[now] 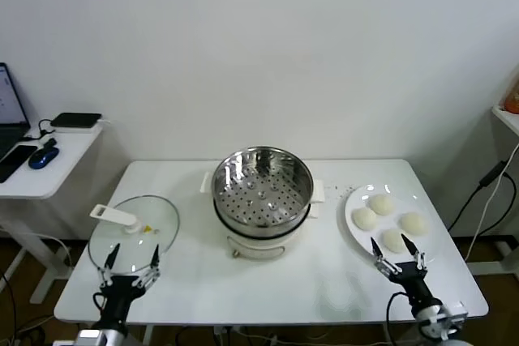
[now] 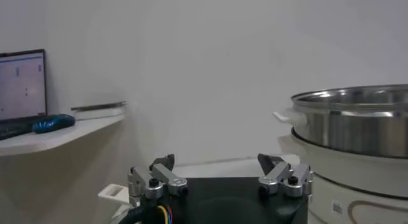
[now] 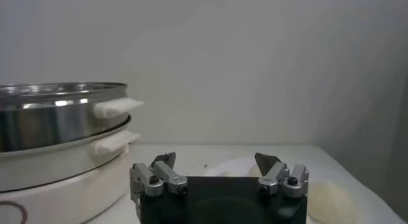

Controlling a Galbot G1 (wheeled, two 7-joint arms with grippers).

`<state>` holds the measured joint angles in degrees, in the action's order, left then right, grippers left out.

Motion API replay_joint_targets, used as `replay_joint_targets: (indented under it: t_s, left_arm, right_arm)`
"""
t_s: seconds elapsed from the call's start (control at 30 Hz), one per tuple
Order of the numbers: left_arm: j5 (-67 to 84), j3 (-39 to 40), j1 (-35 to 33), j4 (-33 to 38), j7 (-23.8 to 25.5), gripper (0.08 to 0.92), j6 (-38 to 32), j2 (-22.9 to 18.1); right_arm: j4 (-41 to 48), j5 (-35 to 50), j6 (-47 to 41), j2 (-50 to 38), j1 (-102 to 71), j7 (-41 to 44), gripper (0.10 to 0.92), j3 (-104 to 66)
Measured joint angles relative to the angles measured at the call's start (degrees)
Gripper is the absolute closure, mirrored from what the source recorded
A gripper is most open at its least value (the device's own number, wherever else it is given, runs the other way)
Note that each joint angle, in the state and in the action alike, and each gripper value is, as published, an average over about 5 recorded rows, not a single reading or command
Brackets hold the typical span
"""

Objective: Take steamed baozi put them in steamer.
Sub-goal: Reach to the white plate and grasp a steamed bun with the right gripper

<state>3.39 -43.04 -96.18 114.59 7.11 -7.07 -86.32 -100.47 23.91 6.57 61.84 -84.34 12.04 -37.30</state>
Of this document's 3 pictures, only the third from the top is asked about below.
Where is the white round plate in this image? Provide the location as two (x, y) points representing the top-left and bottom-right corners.
(203, 156), (377, 224)

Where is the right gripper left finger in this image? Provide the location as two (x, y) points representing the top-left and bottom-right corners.
(129, 151), (189, 200)

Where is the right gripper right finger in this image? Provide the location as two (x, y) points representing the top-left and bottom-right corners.
(254, 152), (310, 199)

